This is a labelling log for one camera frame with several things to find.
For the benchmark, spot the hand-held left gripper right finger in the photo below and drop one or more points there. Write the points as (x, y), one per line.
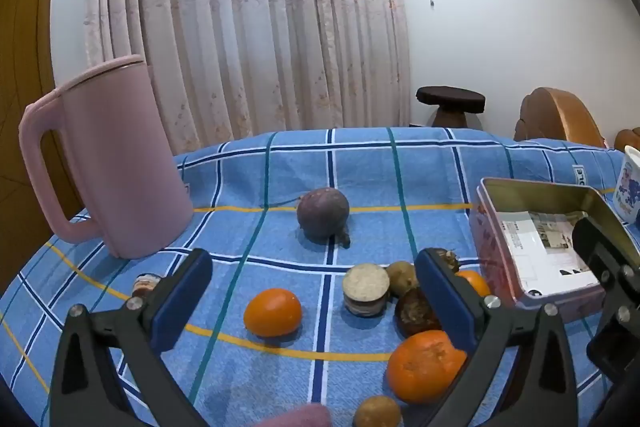
(445, 302)

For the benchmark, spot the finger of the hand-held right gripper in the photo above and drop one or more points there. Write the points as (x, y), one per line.
(595, 244)

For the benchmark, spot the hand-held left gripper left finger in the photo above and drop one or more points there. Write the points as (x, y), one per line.
(182, 302)

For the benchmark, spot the brown water chestnut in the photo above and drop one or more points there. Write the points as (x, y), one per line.
(412, 312)
(449, 261)

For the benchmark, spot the large dimpled orange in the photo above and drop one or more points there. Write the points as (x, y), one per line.
(420, 367)

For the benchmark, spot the pink tin box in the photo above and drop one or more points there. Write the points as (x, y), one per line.
(500, 247)

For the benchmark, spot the smooth orange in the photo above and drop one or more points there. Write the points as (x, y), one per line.
(272, 312)

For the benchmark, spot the small orange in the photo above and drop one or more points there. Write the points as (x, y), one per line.
(475, 282)

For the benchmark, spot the printed paper sheet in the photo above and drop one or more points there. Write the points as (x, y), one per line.
(530, 247)

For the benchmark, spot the white printed cup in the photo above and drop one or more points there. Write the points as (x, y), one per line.
(629, 187)

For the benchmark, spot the carved wooden chair back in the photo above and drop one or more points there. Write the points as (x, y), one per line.
(560, 117)
(629, 141)

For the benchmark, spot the blue plaid tablecloth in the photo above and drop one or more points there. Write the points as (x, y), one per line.
(400, 172)

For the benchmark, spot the purple passion fruit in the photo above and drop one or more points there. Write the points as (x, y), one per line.
(322, 214)

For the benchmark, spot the pink plastic jug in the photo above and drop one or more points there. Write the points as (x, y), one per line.
(125, 157)

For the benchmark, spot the pink blurry object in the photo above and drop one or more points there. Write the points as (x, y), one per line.
(302, 417)

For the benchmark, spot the dark wooden stool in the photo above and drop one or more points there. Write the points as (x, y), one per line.
(450, 99)

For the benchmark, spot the floral pink curtain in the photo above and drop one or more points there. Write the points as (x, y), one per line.
(250, 32)

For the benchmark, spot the brown wooden door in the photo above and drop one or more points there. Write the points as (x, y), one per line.
(25, 57)

